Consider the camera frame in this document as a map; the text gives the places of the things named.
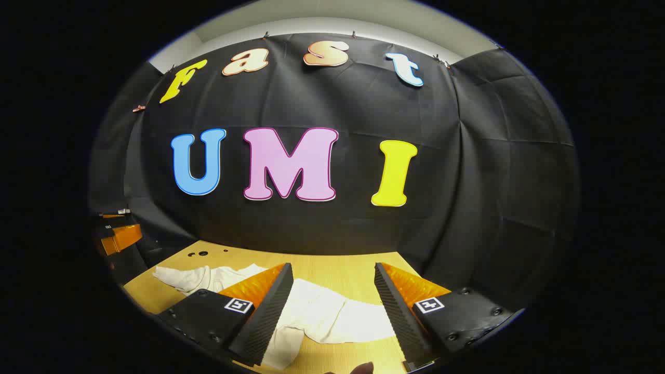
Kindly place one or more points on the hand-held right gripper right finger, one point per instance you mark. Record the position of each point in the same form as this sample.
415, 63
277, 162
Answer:
397, 317

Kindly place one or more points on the orange cloth clip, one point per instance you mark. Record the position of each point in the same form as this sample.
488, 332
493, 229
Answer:
138, 108

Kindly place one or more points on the black backdrop cloth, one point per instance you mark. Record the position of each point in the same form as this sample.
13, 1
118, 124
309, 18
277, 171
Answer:
363, 104

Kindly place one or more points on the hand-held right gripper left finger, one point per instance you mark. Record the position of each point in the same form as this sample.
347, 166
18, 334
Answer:
270, 317

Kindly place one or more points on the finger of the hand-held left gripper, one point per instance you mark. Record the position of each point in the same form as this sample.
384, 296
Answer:
122, 239

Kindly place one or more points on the white sweatshirt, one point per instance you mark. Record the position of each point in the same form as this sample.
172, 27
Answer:
322, 311

